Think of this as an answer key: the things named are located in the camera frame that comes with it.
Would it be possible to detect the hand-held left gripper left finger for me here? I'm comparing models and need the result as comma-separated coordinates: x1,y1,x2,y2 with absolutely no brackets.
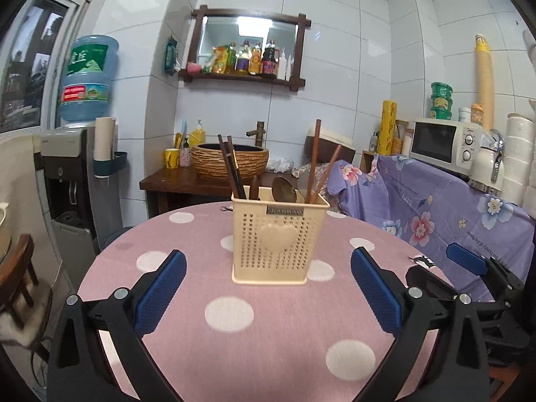
48,249,188,402

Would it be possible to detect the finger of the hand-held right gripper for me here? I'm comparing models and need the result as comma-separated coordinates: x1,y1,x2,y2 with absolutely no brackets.
405,264,460,302
446,243,524,302

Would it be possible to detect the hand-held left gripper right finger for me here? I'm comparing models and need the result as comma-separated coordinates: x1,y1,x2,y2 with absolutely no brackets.
350,246,490,402

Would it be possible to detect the beige plastic utensil holder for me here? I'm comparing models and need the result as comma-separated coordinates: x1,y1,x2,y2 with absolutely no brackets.
231,193,331,286

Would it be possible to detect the brown wooden chopstick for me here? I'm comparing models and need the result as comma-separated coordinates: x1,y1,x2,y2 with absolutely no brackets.
315,166,331,197
315,144,343,198
305,119,322,204

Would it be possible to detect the black chopstick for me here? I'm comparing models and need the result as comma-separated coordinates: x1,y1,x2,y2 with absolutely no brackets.
217,135,244,200
226,136,248,200

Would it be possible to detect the dark round bin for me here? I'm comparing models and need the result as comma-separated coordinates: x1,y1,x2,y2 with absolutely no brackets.
103,226,135,249

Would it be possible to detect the purple floral cloth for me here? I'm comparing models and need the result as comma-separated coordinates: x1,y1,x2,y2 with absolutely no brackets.
327,155,536,302

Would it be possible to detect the white thermos jug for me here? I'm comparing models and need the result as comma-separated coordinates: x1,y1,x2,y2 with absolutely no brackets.
469,130,509,193

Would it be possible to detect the dark wooden counter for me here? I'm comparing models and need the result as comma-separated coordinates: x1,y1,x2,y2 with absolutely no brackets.
139,167,302,218

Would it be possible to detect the pink polka-dot tablecloth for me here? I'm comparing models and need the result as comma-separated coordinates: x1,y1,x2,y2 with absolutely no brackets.
77,201,457,402

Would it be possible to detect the white paper roll stack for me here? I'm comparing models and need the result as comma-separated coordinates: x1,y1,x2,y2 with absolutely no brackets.
500,113,536,210

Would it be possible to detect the white microwave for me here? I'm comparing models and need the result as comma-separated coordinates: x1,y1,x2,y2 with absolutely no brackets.
408,118,486,173

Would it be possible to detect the small wooden crate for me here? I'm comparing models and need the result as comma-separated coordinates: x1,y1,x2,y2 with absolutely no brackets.
361,150,380,174

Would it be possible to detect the blue cup tray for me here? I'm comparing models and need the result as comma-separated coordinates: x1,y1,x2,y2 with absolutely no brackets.
94,151,128,178

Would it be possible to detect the beige floral cloth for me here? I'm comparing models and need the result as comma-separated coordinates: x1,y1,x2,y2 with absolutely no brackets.
292,163,336,181

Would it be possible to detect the wooden chair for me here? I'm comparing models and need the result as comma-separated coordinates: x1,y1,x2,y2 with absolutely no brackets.
0,234,53,352

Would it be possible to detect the wicker wash basin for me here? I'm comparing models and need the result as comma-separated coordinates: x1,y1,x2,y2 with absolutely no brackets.
191,143,270,181

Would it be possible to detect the grey water dispenser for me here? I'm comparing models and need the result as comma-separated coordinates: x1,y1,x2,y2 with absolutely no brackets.
33,128,126,252

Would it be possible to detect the yellow wrap roll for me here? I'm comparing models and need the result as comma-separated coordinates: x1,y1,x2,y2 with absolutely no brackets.
376,100,398,155

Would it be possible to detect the yellow soap bottle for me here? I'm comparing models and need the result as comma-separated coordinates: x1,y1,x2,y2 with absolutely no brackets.
188,119,207,148

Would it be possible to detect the white plastic bag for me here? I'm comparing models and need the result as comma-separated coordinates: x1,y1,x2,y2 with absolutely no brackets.
266,157,294,173

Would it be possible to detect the white paper cup stack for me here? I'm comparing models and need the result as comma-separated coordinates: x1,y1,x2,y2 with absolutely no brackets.
94,117,117,164

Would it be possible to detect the tall yellow paper cup stack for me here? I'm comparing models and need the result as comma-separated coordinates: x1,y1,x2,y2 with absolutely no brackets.
474,34,495,132

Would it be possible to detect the bamboo-style faucet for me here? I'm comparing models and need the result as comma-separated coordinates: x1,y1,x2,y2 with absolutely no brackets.
246,121,267,147

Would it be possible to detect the blue water bottle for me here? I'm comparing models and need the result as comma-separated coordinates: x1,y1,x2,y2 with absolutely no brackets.
56,34,120,128

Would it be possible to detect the green hanging packet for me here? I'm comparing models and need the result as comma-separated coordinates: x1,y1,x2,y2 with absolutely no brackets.
164,36,180,75

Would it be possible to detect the yellow-green snack packet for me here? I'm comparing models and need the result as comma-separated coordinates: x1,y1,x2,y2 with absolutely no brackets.
205,46,229,74

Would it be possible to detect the purple label bottle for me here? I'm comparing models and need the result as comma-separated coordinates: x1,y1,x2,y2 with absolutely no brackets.
235,40,252,75

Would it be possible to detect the yellow oil bottle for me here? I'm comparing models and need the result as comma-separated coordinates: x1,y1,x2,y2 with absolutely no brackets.
250,42,264,75

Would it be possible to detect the dark soy sauce bottle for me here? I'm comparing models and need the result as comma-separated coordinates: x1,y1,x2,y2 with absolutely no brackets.
262,40,278,78

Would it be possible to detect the window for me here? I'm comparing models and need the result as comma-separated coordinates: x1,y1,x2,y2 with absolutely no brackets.
0,0,95,135

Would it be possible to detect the wood-framed mirror shelf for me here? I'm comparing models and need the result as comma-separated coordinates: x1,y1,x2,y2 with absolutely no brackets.
179,5,313,92

